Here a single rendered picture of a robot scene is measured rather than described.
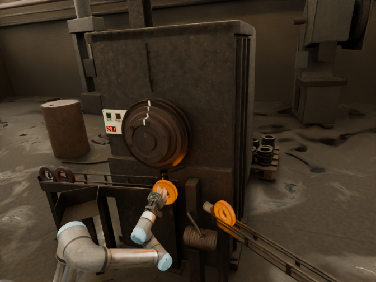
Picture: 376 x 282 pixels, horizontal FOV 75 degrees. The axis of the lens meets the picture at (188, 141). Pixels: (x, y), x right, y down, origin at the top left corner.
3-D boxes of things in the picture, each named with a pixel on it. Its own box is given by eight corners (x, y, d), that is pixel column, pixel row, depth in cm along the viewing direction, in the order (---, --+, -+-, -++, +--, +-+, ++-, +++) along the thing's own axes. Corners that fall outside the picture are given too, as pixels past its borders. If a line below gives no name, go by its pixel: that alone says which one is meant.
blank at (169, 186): (152, 178, 149) (150, 181, 146) (175, 180, 144) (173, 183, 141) (156, 200, 154) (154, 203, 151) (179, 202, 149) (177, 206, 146)
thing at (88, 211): (81, 266, 200) (60, 192, 173) (114, 258, 206) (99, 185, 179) (78, 288, 181) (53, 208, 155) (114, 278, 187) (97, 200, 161)
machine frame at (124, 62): (154, 197, 286) (134, 34, 221) (248, 214, 250) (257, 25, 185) (118, 243, 222) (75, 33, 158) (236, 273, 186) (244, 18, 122)
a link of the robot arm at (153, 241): (153, 262, 125) (145, 249, 119) (143, 248, 133) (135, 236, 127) (165, 251, 128) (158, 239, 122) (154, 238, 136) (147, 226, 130)
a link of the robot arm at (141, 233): (133, 244, 123) (126, 234, 119) (143, 226, 132) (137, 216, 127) (146, 247, 120) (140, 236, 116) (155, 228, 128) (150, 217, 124)
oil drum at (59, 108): (72, 144, 465) (60, 98, 433) (97, 146, 445) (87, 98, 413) (46, 157, 414) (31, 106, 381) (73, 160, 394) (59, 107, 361)
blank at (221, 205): (224, 225, 150) (220, 228, 148) (214, 202, 153) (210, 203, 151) (240, 224, 137) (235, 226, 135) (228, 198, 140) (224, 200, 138)
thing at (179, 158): (131, 161, 177) (121, 97, 160) (192, 169, 161) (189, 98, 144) (126, 165, 171) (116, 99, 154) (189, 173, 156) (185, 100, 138)
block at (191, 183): (191, 205, 177) (189, 176, 169) (201, 206, 175) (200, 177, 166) (186, 214, 168) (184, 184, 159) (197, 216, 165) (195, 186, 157)
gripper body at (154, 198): (163, 192, 135) (154, 210, 127) (165, 202, 141) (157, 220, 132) (151, 190, 138) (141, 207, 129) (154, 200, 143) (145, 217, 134)
